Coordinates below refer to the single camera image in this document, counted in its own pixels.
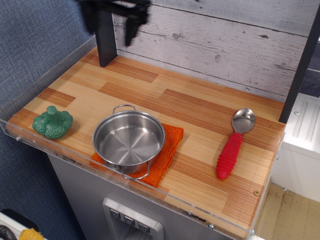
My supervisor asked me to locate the stainless steel pan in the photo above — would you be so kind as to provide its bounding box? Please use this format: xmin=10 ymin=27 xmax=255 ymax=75
xmin=92 ymin=104 xmax=166 ymax=181

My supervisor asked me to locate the dark left cabinet post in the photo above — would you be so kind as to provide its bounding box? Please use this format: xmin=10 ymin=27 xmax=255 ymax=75
xmin=92 ymin=8 xmax=117 ymax=67

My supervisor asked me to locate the red handled metal spoon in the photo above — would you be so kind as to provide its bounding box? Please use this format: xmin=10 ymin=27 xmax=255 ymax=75
xmin=216 ymin=108 xmax=256 ymax=180

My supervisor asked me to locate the green toy broccoli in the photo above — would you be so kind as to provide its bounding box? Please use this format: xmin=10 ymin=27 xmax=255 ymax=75
xmin=32 ymin=105 xmax=73 ymax=140

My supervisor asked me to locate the dark cabinet post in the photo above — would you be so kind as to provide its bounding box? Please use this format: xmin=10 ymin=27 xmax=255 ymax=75
xmin=92 ymin=8 xmax=117 ymax=67
xmin=278 ymin=6 xmax=320 ymax=124

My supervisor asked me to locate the white toy sink unit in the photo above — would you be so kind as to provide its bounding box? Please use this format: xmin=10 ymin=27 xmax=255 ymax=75
xmin=271 ymin=93 xmax=320 ymax=202

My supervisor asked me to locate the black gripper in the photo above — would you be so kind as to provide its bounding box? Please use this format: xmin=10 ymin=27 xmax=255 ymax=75
xmin=77 ymin=0 xmax=151 ymax=47

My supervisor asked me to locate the silver dispenser button panel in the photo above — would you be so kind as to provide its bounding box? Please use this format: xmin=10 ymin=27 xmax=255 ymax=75
xmin=102 ymin=197 xmax=165 ymax=240

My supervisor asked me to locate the clear acrylic edge guard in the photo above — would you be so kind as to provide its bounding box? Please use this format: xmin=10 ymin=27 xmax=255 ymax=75
xmin=5 ymin=48 xmax=285 ymax=240

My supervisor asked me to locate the dark right cabinet post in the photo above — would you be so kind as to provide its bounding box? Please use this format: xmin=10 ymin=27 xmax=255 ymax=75
xmin=278 ymin=6 xmax=320 ymax=124

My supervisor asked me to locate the yellow object at corner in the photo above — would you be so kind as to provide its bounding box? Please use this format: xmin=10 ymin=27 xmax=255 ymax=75
xmin=18 ymin=228 xmax=45 ymax=240

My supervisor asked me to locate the grey toy cabinet front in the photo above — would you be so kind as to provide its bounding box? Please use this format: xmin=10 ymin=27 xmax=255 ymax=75
xmin=49 ymin=155 xmax=229 ymax=240

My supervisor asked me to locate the orange woven cloth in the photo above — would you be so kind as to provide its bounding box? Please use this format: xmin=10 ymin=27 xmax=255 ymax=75
xmin=89 ymin=123 xmax=184 ymax=187

